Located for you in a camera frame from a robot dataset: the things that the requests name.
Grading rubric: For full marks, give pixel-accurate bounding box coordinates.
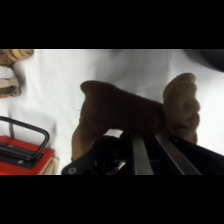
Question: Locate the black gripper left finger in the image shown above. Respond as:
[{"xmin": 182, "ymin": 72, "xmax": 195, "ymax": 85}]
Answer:
[{"xmin": 129, "ymin": 132, "xmax": 155, "ymax": 176}]

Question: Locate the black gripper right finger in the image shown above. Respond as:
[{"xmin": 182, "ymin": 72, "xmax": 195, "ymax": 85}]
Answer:
[{"xmin": 153, "ymin": 131, "xmax": 203, "ymax": 176}]

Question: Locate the brown plush deer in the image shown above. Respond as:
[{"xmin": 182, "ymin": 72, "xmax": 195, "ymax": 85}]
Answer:
[{"xmin": 70, "ymin": 72, "xmax": 202, "ymax": 163}]

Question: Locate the black bowl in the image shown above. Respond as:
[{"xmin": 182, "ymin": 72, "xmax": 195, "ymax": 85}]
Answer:
[{"xmin": 184, "ymin": 49, "xmax": 224, "ymax": 73}]

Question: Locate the wooden box with red side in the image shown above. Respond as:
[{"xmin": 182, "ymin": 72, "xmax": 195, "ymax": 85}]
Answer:
[{"xmin": 0, "ymin": 115, "xmax": 61, "ymax": 176}]

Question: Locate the striped plush tiger toy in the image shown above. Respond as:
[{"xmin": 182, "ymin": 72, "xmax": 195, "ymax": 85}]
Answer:
[{"xmin": 0, "ymin": 49, "xmax": 35, "ymax": 100}]

